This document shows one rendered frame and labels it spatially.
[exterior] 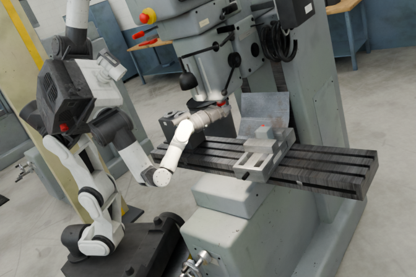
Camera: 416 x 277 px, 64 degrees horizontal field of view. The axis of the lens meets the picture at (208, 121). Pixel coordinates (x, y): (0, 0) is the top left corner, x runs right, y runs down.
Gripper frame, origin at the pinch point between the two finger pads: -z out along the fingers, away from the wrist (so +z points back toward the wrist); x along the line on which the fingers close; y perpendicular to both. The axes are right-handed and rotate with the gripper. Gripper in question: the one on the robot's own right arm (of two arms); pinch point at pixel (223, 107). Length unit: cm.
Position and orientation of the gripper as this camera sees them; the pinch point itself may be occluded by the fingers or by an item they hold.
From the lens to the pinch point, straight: 163.5
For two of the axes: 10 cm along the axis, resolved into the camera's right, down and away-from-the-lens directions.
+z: -8.0, 4.5, -3.9
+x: -5.2, -1.9, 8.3
